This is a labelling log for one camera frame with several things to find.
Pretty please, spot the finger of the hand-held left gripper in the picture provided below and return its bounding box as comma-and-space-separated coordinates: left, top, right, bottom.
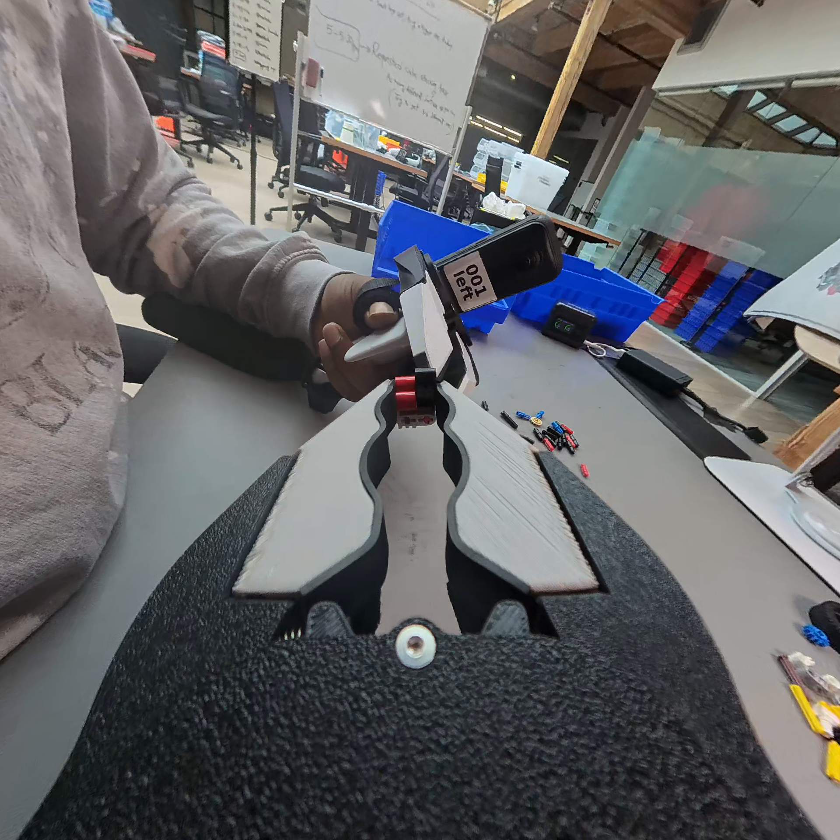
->
400, 281, 455, 382
441, 338, 480, 396

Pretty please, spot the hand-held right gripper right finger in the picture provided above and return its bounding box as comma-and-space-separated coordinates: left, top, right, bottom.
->
436, 382, 602, 597

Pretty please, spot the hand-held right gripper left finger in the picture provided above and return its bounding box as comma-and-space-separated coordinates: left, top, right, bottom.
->
231, 382, 395, 598

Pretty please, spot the red ringed grey brick assembly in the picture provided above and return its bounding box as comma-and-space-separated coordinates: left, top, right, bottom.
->
394, 369, 439, 431

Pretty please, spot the person's left forearm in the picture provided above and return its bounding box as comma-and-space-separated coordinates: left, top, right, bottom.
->
85, 131, 355, 349

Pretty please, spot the grey desk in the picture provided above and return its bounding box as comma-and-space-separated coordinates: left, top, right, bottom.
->
0, 230, 840, 840

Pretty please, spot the black desk mat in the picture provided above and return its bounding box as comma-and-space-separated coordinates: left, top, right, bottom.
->
600, 341, 752, 460

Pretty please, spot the person's left hand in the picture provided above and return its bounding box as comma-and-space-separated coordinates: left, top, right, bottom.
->
314, 271, 416, 403

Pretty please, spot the wooden top office table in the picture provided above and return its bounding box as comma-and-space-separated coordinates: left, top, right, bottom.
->
453, 171, 621, 257

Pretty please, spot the long blue plastic bin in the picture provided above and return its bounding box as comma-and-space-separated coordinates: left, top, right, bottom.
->
508, 252, 664, 343

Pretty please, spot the black battery charger box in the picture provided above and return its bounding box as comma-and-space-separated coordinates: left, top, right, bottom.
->
542, 302, 597, 349

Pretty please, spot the white storage box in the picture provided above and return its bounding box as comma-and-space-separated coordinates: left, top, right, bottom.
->
507, 152, 571, 211

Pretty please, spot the pile of small toy pins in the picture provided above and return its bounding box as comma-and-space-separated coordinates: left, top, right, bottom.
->
482, 400, 589, 479

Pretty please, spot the short blue plastic bin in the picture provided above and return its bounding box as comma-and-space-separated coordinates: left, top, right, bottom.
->
371, 200, 513, 334

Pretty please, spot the black power adapter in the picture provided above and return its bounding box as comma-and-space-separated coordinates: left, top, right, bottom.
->
617, 348, 693, 398

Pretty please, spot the storage rack of red bins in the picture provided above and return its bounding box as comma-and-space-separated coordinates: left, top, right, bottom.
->
640, 239, 785, 355

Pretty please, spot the black office chair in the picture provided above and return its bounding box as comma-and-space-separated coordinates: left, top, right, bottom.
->
177, 56, 245, 170
266, 79, 349, 244

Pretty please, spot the silver booklet stand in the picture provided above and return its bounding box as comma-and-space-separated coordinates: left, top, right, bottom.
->
705, 420, 840, 578

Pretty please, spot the whiteboard on stand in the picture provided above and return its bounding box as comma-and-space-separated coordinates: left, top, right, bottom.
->
289, 0, 493, 231

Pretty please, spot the white instruction booklet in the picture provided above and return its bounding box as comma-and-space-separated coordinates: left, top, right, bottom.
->
745, 239, 840, 342

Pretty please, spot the person's grey printed sweatshirt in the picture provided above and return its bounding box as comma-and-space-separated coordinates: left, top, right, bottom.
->
0, 0, 217, 657

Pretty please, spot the black toy tire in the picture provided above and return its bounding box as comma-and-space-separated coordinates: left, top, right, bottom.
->
808, 600, 840, 651

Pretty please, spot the paper flip chart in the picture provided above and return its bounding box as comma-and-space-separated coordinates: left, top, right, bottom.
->
226, 0, 284, 225

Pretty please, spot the pile of yellow white toy parts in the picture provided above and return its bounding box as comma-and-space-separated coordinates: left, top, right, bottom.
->
777, 651, 840, 783

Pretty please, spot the black power cable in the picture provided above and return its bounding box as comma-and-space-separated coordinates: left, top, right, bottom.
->
682, 387, 769, 444

